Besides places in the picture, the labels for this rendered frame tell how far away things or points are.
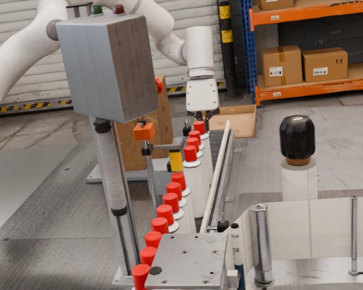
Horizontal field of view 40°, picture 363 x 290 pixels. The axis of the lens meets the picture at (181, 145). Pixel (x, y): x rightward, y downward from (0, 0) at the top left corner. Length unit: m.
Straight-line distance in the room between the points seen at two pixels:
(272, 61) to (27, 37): 3.74
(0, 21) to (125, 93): 5.00
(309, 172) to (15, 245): 0.87
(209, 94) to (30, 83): 4.52
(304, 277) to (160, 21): 0.82
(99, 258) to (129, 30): 0.69
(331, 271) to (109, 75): 0.64
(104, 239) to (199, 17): 4.23
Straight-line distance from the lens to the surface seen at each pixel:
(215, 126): 2.20
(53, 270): 1.42
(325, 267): 1.20
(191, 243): 0.82
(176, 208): 1.10
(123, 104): 0.95
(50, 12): 1.43
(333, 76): 5.11
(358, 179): 1.68
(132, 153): 1.81
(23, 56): 1.51
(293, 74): 5.05
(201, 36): 1.59
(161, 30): 1.52
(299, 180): 1.22
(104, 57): 0.94
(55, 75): 5.85
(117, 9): 0.99
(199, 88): 1.59
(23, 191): 1.93
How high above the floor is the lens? 1.59
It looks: 22 degrees down
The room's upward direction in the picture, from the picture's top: 8 degrees counter-clockwise
